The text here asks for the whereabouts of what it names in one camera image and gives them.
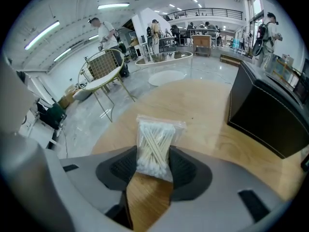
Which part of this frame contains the wooden shelf rack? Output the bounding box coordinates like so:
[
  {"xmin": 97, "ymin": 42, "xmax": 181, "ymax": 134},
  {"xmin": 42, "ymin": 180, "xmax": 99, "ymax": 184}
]
[{"xmin": 272, "ymin": 57, "xmax": 305, "ymax": 84}]

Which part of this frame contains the black cabinet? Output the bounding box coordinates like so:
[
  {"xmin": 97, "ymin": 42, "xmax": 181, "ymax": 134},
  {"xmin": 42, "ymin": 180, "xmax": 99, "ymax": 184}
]
[{"xmin": 293, "ymin": 58, "xmax": 309, "ymax": 99}]

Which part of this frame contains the grey round cushion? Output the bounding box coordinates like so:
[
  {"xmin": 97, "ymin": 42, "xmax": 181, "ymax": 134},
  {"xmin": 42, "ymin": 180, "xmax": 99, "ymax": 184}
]
[{"xmin": 72, "ymin": 89, "xmax": 94, "ymax": 102}]

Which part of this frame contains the round beige glass-top table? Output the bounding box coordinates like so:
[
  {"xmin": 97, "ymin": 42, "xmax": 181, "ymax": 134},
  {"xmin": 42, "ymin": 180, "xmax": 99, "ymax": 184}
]
[{"xmin": 135, "ymin": 51, "xmax": 194, "ymax": 87}]

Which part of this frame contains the round wooden table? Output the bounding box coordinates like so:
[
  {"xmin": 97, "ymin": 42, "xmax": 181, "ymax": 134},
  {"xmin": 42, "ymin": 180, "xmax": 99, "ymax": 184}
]
[{"xmin": 91, "ymin": 78, "xmax": 307, "ymax": 229}]

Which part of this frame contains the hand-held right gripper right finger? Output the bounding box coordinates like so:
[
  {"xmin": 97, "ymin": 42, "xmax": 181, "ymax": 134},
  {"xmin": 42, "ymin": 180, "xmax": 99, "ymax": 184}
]
[{"xmin": 149, "ymin": 145, "xmax": 293, "ymax": 232}]

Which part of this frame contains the clear bag of cotton swabs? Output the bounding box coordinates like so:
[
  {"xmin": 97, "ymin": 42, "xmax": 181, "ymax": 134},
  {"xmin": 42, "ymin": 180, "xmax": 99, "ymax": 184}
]
[{"xmin": 136, "ymin": 114, "xmax": 188, "ymax": 183}]

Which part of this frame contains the wooden step platform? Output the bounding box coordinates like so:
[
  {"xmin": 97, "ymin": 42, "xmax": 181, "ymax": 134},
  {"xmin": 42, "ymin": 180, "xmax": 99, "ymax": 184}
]
[{"xmin": 220, "ymin": 54, "xmax": 253, "ymax": 66}]

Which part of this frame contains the small brown wooden cabinet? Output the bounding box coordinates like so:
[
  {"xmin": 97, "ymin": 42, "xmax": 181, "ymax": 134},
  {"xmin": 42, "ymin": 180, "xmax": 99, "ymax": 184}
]
[{"xmin": 192, "ymin": 34, "xmax": 212, "ymax": 57}]

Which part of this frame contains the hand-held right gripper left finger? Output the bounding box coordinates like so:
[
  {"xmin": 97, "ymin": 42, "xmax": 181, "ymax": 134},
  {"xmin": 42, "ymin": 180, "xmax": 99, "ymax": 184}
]
[{"xmin": 59, "ymin": 145, "xmax": 138, "ymax": 232}]

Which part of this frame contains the gold wire chair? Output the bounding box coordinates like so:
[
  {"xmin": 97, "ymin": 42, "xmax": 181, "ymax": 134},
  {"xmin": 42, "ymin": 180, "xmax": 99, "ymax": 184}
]
[{"xmin": 77, "ymin": 48, "xmax": 138, "ymax": 123}]

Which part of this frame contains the black leather tissue box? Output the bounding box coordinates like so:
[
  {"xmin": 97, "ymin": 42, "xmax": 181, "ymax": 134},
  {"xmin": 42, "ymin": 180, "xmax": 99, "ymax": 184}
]
[{"xmin": 226, "ymin": 60, "xmax": 309, "ymax": 159}]

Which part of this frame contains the dark vanity cabinet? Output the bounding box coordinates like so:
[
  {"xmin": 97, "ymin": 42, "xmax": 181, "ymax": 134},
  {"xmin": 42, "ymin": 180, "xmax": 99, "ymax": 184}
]
[{"xmin": 37, "ymin": 100, "xmax": 68, "ymax": 130}]

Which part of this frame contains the black mezzanine railing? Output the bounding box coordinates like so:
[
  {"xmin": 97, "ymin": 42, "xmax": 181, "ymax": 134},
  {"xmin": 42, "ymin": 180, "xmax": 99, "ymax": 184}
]
[{"xmin": 163, "ymin": 8, "xmax": 243, "ymax": 21}]

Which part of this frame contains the brown cardboard box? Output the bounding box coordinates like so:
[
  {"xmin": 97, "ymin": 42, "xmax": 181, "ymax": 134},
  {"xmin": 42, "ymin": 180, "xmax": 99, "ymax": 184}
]
[{"xmin": 57, "ymin": 90, "xmax": 75, "ymax": 109}]

